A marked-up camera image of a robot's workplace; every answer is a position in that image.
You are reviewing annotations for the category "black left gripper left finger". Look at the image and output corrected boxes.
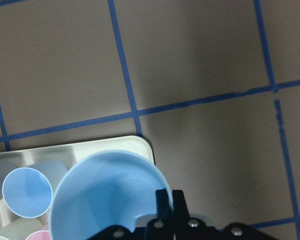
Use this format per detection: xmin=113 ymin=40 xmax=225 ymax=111
xmin=90 ymin=189 xmax=174 ymax=240

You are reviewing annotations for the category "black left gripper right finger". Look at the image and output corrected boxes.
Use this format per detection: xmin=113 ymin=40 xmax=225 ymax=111
xmin=172 ymin=190 xmax=274 ymax=240

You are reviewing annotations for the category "light blue plastic cup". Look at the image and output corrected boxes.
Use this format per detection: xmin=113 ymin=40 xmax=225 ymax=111
xmin=49 ymin=150 xmax=170 ymax=240

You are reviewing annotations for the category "pink plastic cup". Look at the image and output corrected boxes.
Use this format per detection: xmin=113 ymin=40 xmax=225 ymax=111
xmin=25 ymin=230 xmax=51 ymax=240

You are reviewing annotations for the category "cream plastic tray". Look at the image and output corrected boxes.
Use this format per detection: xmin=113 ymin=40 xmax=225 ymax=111
xmin=0 ymin=135 xmax=155 ymax=229

